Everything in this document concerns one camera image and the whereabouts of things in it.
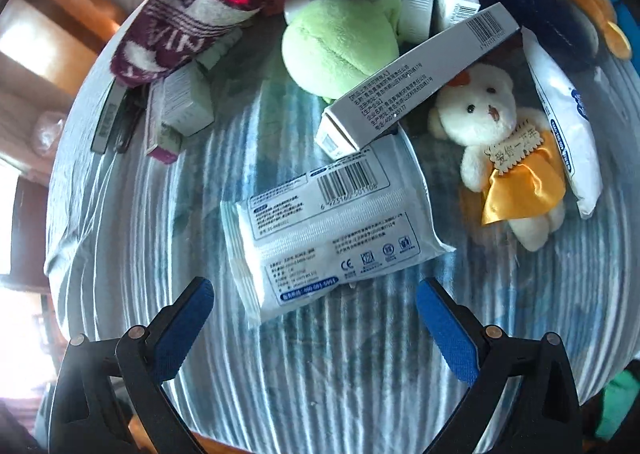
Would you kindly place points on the white teddy bear yellow dress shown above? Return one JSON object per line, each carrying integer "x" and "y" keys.
{"x": 480, "y": 104}

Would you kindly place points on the green cloth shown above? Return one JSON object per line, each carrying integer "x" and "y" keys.
{"x": 620, "y": 404}

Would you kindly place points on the grey felt slipper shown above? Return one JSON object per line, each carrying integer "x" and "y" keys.
{"x": 582, "y": 36}

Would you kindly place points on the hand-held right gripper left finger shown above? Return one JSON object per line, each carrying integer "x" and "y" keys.
{"x": 185, "y": 329}

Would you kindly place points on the purple edged box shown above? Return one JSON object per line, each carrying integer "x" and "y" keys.
{"x": 160, "y": 146}

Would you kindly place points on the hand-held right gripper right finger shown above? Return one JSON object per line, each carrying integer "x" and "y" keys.
{"x": 445, "y": 334}

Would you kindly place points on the pale green ribbed box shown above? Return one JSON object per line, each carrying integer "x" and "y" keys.
{"x": 217, "y": 51}

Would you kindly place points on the long white barcode box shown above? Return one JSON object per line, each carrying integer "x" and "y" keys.
{"x": 400, "y": 89}

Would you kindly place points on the white tissue packet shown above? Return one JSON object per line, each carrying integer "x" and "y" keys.
{"x": 570, "y": 134}

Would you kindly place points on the green plush toy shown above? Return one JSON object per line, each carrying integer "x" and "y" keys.
{"x": 335, "y": 44}

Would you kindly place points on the clear plastic bag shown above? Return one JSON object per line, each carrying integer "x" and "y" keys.
{"x": 47, "y": 134}

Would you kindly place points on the white plastic jar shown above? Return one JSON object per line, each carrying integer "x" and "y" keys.
{"x": 415, "y": 14}

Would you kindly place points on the white wet wipes packet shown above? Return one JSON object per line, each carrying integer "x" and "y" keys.
{"x": 325, "y": 234}

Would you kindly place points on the maroon white knitted sock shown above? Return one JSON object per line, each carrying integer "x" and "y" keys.
{"x": 175, "y": 29}

